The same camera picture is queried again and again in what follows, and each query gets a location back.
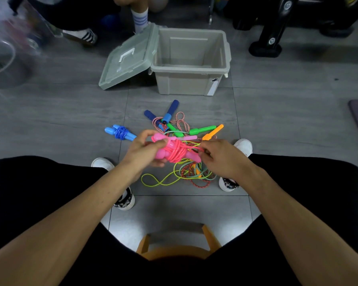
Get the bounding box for person's left hand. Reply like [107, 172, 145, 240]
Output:
[121, 130, 169, 181]

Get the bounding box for person's right hand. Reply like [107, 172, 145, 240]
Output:
[198, 139, 260, 185]

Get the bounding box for hot pink skipping rope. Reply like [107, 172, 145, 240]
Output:
[151, 133, 204, 164]

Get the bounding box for pile of colourful jump ropes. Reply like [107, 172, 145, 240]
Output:
[141, 99, 224, 189]

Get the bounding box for blue-handled jump rope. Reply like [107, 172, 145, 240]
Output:
[104, 124, 137, 142]

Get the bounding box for grey plastic storage box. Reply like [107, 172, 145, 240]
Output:
[150, 27, 232, 96]

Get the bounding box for person's right forearm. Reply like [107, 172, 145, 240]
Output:
[241, 165, 358, 286]

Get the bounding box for person's left forearm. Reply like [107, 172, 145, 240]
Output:
[0, 166, 138, 286]

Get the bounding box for grey-green box lid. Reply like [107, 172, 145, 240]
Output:
[98, 23, 160, 90]

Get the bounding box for person's right leg black trousers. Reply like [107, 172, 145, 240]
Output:
[202, 154, 358, 286]

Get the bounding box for person's leg black trousers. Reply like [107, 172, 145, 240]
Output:
[202, 154, 358, 286]
[0, 155, 156, 286]

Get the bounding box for person's left leg black trousers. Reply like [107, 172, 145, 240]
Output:
[0, 155, 156, 286]

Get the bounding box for white right shoe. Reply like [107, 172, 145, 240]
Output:
[218, 138, 253, 193]

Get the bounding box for white left shoe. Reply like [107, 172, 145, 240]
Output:
[91, 157, 136, 211]

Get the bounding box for wooden stool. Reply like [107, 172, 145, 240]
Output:
[136, 224, 222, 261]

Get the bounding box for black dumbbell rack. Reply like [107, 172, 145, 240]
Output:
[224, 0, 358, 58]

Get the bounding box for grey metal bowl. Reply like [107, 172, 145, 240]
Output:
[0, 40, 33, 88]

